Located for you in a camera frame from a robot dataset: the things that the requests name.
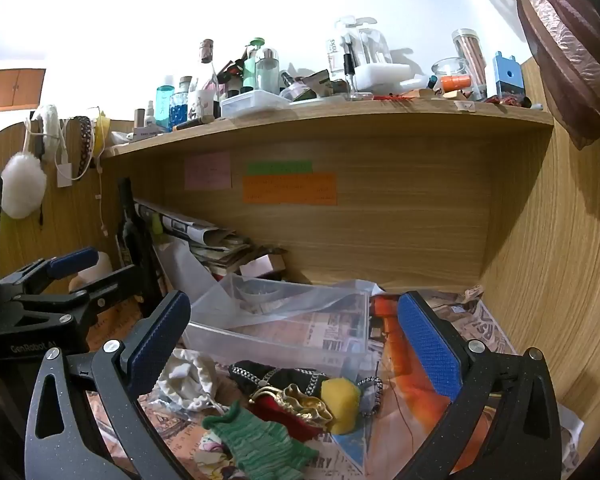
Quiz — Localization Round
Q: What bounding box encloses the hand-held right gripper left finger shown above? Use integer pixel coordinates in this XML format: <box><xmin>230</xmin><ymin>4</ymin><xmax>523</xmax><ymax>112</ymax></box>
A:
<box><xmin>24</xmin><ymin>290</ymin><xmax>192</xmax><ymax>480</ymax></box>

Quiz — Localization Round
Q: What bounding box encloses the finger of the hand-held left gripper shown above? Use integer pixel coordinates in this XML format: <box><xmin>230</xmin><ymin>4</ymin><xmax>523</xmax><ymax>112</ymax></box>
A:
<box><xmin>0</xmin><ymin>247</ymin><xmax>100</xmax><ymax>297</ymax></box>
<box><xmin>12</xmin><ymin>265</ymin><xmax>154</xmax><ymax>342</ymax></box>

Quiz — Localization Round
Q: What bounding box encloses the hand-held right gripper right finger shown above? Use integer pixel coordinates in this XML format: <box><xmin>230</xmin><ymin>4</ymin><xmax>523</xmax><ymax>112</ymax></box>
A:
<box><xmin>397</xmin><ymin>291</ymin><xmax>563</xmax><ymax>480</ymax></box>

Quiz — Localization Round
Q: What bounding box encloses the yellow sponge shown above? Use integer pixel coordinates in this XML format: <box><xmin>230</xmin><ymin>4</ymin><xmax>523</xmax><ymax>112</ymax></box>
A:
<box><xmin>321</xmin><ymin>377</ymin><xmax>362</xmax><ymax>435</ymax></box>

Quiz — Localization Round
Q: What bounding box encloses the clear plastic storage box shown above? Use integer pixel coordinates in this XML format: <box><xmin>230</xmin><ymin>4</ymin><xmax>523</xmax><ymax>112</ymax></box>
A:
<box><xmin>182</xmin><ymin>274</ymin><xmax>372</xmax><ymax>377</ymax></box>

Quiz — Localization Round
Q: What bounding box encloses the green knitted cloth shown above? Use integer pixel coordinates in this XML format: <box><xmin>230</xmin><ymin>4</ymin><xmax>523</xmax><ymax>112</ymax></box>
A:
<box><xmin>202</xmin><ymin>402</ymin><xmax>321</xmax><ymax>480</ymax></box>

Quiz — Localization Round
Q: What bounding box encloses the white plastic bottle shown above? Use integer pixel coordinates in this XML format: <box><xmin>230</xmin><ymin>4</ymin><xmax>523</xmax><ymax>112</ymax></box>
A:
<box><xmin>77</xmin><ymin>250</ymin><xmax>114</xmax><ymax>289</ymax></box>

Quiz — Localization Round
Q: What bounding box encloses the orange plastic bag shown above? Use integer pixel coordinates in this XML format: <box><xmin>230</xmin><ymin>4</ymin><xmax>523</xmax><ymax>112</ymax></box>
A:
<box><xmin>370</xmin><ymin>294</ymin><xmax>483</xmax><ymax>463</ymax></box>

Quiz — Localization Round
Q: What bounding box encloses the dark glass bottle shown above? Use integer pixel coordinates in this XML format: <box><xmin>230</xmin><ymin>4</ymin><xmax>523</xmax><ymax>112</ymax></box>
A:
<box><xmin>115</xmin><ymin>177</ymin><xmax>162</xmax><ymax>302</ymax></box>

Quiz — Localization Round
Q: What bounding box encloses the white fluffy pompom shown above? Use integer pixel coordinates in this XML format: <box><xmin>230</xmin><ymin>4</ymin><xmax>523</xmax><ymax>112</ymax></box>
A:
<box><xmin>0</xmin><ymin>152</ymin><xmax>48</xmax><ymax>220</ymax></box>

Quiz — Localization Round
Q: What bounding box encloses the stack of newspapers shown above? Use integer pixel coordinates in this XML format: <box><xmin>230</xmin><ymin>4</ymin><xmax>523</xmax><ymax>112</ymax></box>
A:
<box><xmin>134</xmin><ymin>199</ymin><xmax>287</xmax><ymax>282</ymax></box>

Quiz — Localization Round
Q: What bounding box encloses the dark patterned headband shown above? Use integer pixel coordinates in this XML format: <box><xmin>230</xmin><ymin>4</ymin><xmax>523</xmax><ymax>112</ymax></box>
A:
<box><xmin>74</xmin><ymin>115</ymin><xmax>94</xmax><ymax>181</ymax></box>

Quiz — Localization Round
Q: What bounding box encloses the small pink white box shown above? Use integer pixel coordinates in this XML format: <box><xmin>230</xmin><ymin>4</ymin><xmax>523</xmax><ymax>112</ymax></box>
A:
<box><xmin>239</xmin><ymin>254</ymin><xmax>286</xmax><ymax>279</ymax></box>

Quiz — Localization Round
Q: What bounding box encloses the yellow hanging item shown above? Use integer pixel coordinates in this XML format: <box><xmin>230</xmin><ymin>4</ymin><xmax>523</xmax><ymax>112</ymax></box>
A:
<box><xmin>93</xmin><ymin>112</ymin><xmax>113</xmax><ymax>159</ymax></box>

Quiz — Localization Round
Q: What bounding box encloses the red cloth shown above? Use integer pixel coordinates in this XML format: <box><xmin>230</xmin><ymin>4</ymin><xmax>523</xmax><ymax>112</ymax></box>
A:
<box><xmin>249</xmin><ymin>394</ymin><xmax>326</xmax><ymax>442</ymax></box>

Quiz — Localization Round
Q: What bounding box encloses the gold shiny pouch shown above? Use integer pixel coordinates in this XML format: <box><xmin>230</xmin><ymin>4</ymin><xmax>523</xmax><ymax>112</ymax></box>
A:
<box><xmin>250</xmin><ymin>383</ymin><xmax>334</xmax><ymax>429</ymax></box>

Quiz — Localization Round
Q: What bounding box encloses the pink sticky note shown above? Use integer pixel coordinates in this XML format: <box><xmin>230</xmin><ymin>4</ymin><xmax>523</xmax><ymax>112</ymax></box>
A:
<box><xmin>183</xmin><ymin>151</ymin><xmax>232</xmax><ymax>190</ymax></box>

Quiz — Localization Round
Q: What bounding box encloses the blue liquid bottle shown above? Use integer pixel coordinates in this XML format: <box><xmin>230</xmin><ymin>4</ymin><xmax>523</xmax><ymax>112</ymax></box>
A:
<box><xmin>155</xmin><ymin>84</ymin><xmax>176</xmax><ymax>134</ymax></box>

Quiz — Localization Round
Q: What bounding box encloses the wooden cabinet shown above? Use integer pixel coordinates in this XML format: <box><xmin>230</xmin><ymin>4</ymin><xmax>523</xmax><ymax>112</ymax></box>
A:
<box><xmin>0</xmin><ymin>68</ymin><xmax>46</xmax><ymax>111</ymax></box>

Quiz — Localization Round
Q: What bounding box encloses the orange sticky note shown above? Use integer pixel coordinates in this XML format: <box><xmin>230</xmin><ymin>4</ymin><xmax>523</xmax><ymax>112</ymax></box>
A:
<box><xmin>243</xmin><ymin>173</ymin><xmax>338</xmax><ymax>206</ymax></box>

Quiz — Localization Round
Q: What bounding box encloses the white mug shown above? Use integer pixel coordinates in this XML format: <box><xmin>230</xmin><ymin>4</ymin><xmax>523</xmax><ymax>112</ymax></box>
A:
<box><xmin>187</xmin><ymin>89</ymin><xmax>216</xmax><ymax>121</ymax></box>

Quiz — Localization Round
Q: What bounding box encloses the green sticky note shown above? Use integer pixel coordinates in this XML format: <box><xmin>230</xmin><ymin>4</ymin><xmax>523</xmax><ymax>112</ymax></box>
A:
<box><xmin>246</xmin><ymin>160</ymin><xmax>313</xmax><ymax>175</ymax></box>

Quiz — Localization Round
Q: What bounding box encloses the clear lidded plastic box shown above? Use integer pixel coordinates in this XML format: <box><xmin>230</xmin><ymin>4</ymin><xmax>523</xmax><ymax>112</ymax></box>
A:
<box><xmin>219</xmin><ymin>90</ymin><xmax>293</xmax><ymax>120</ymax></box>

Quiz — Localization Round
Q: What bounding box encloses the corked glass bottle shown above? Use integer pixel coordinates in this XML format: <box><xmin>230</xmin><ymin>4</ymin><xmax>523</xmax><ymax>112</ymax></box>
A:
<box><xmin>198</xmin><ymin>38</ymin><xmax>220</xmax><ymax>92</ymax></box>

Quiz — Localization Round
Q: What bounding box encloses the wooden shelf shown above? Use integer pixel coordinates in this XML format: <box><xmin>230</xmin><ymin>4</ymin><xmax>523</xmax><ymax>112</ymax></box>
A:
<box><xmin>100</xmin><ymin>95</ymin><xmax>555</xmax><ymax>160</ymax></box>

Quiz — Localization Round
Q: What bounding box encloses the pale green bottle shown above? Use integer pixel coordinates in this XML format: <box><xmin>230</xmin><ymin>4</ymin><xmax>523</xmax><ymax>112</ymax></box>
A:
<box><xmin>243</xmin><ymin>37</ymin><xmax>265</xmax><ymax>92</ymax></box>

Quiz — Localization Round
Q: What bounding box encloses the orange capped tube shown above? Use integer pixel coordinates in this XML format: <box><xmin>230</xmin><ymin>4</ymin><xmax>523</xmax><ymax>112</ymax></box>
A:
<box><xmin>441</xmin><ymin>75</ymin><xmax>472</xmax><ymax>94</ymax></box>

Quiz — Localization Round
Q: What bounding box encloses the clear bottle with silver cap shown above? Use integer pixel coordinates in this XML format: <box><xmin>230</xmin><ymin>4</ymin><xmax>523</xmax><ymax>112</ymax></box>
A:
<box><xmin>255</xmin><ymin>48</ymin><xmax>280</xmax><ymax>94</ymax></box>

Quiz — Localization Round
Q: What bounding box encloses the white foam box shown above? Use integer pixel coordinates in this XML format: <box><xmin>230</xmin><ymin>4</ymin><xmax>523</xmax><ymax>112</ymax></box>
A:
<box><xmin>353</xmin><ymin>63</ymin><xmax>412</xmax><ymax>94</ymax></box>

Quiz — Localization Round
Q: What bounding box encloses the round glass jar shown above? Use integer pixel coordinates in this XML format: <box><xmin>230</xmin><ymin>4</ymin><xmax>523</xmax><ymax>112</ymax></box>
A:
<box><xmin>431</xmin><ymin>57</ymin><xmax>474</xmax><ymax>94</ymax></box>

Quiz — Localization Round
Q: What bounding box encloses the blue plastic block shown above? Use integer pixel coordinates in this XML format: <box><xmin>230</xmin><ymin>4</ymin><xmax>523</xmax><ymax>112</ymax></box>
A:
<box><xmin>492</xmin><ymin>51</ymin><xmax>525</xmax><ymax>104</ymax></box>

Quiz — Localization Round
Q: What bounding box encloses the clear jar of sticks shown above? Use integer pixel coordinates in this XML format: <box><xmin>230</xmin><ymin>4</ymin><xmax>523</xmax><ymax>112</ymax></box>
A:
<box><xmin>451</xmin><ymin>28</ymin><xmax>489</xmax><ymax>101</ymax></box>

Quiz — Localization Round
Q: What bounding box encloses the brown curtain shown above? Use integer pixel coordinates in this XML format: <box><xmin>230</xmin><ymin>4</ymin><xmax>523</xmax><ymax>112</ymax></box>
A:
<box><xmin>513</xmin><ymin>0</ymin><xmax>600</xmax><ymax>151</ymax></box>

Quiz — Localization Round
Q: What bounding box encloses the white drawstring cloth bag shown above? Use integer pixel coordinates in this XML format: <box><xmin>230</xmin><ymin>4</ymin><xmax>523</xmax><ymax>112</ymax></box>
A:
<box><xmin>155</xmin><ymin>348</ymin><xmax>227</xmax><ymax>412</ymax></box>

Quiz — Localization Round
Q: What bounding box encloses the white charger with cable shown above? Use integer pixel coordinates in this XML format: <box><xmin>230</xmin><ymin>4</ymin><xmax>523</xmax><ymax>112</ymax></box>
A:
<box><xmin>54</xmin><ymin>119</ymin><xmax>75</xmax><ymax>189</ymax></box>

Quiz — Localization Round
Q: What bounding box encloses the black pouch with silver chain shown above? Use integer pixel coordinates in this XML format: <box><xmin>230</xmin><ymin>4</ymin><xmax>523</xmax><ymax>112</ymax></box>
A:
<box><xmin>228</xmin><ymin>360</ymin><xmax>384</xmax><ymax>417</ymax></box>

